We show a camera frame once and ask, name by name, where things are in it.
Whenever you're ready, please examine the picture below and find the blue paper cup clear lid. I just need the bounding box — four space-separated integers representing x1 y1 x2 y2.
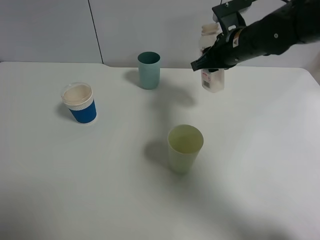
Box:
61 82 97 124

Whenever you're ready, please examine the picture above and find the clear drink bottle red label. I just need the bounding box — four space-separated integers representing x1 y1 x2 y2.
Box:
199 23 225 93

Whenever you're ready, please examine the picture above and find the teal plastic cup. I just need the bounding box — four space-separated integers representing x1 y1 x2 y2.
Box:
137 51 161 90

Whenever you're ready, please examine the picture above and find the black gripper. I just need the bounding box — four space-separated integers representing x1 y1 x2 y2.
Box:
191 0 320 72

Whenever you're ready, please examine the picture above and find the pale green plastic cup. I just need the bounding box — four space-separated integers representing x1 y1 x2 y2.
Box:
167 124 204 174

